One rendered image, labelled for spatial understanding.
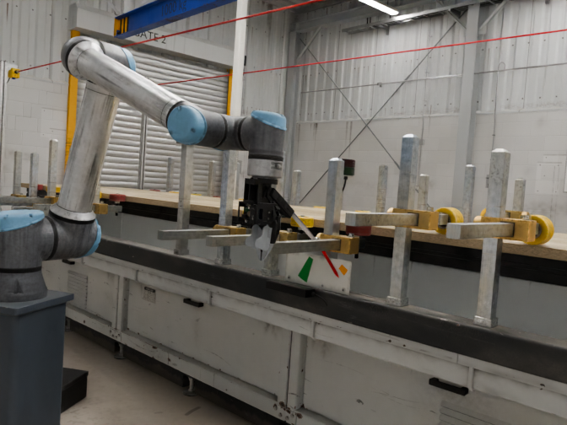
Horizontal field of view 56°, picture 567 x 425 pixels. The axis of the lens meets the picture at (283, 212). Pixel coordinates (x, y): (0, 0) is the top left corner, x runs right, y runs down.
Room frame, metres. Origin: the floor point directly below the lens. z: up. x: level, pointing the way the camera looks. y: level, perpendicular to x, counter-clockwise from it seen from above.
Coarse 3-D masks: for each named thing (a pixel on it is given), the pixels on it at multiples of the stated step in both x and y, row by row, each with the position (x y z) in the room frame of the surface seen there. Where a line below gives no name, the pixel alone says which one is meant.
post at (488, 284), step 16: (496, 160) 1.29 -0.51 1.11; (496, 176) 1.29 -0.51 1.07; (496, 192) 1.29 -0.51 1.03; (496, 208) 1.29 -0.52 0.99; (496, 240) 1.28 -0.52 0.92; (496, 256) 1.28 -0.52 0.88; (480, 272) 1.30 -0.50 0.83; (496, 272) 1.29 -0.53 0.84; (480, 288) 1.30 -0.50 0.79; (496, 288) 1.30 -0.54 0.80; (480, 304) 1.30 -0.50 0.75; (496, 304) 1.31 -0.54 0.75
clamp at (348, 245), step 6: (318, 234) 1.66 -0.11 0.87; (324, 234) 1.63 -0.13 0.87; (330, 234) 1.62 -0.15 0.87; (342, 240) 1.59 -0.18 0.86; (348, 240) 1.57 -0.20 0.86; (354, 240) 1.58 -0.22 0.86; (342, 246) 1.58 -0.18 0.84; (348, 246) 1.57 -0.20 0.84; (354, 246) 1.59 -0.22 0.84; (342, 252) 1.58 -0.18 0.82; (348, 252) 1.57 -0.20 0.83; (354, 252) 1.59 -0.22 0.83
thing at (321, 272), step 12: (288, 264) 1.73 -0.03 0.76; (300, 264) 1.69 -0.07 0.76; (312, 264) 1.66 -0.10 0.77; (324, 264) 1.63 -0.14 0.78; (336, 264) 1.60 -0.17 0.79; (348, 264) 1.56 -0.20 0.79; (288, 276) 1.73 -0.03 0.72; (312, 276) 1.66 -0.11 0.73; (324, 276) 1.62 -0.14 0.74; (336, 276) 1.59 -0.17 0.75; (348, 276) 1.56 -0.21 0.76; (324, 288) 1.62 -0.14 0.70; (336, 288) 1.59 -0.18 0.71; (348, 288) 1.56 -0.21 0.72
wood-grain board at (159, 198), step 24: (120, 192) 3.12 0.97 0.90; (144, 192) 3.42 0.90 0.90; (168, 192) 3.78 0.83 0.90; (240, 216) 2.14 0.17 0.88; (312, 216) 2.04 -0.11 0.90; (432, 240) 1.57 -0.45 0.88; (456, 240) 1.52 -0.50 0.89; (480, 240) 1.47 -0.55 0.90; (504, 240) 1.48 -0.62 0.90; (552, 240) 1.62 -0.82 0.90
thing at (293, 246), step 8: (296, 240) 1.48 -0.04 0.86; (304, 240) 1.49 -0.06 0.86; (312, 240) 1.51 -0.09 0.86; (320, 240) 1.52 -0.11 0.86; (328, 240) 1.55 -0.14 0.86; (336, 240) 1.57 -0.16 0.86; (360, 240) 1.66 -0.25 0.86; (272, 248) 1.37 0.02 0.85; (280, 248) 1.40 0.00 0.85; (288, 248) 1.42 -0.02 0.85; (296, 248) 1.44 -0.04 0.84; (304, 248) 1.47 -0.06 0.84; (312, 248) 1.49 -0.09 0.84; (320, 248) 1.52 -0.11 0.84; (328, 248) 1.55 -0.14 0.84; (336, 248) 1.58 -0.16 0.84
